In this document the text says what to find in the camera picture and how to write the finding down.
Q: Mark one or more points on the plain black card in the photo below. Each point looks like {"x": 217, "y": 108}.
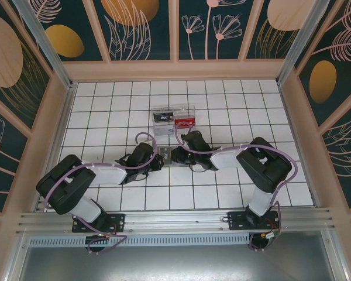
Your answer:
{"x": 158, "y": 117}

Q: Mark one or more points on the clear acrylic card stand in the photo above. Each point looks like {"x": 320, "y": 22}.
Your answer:
{"x": 163, "y": 131}

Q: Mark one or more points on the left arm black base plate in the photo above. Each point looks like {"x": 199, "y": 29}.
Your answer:
{"x": 117, "y": 219}

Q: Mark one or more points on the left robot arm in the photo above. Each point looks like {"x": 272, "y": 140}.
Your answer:
{"x": 108, "y": 175}

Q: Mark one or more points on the grey metal sheet panel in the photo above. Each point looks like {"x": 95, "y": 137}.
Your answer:
{"x": 175, "y": 263}

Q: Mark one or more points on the long aluminium mounting rail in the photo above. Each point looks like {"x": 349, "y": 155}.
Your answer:
{"x": 175, "y": 218}

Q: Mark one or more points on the red VIP card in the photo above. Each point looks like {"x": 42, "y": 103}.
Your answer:
{"x": 190, "y": 120}

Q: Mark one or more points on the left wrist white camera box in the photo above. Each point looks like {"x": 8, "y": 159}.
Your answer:
{"x": 145, "y": 143}

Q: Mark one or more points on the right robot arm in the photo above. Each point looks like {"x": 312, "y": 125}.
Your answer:
{"x": 225, "y": 156}

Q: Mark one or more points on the grey metal plate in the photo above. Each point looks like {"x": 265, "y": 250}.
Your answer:
{"x": 169, "y": 165}

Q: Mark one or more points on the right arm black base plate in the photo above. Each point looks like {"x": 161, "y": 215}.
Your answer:
{"x": 237, "y": 221}

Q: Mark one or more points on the aluminium side rail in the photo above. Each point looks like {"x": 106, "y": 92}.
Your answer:
{"x": 288, "y": 117}
{"x": 65, "y": 117}

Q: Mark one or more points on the aluminium corner post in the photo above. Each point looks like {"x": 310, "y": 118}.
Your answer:
{"x": 48, "y": 44}
{"x": 294, "y": 49}

